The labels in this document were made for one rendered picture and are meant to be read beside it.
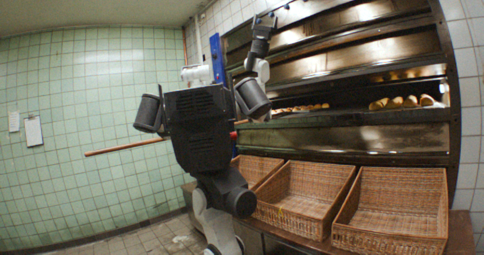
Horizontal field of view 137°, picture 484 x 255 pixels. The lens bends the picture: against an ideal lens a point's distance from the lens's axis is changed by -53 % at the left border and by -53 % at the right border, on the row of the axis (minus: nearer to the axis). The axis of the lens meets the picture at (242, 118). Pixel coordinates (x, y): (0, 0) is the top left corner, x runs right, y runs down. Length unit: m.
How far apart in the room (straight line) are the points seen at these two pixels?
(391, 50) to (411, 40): 0.14
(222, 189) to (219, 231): 0.29
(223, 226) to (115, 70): 2.15
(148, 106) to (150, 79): 1.82
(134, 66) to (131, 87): 0.27
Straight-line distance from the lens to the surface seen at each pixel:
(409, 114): 1.27
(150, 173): 2.63
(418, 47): 1.27
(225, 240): 1.00
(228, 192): 0.74
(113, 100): 2.53
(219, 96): 0.64
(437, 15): 1.33
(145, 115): 0.83
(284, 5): 1.65
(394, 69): 1.12
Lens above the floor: 1.31
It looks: 3 degrees down
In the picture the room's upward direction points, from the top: 8 degrees counter-clockwise
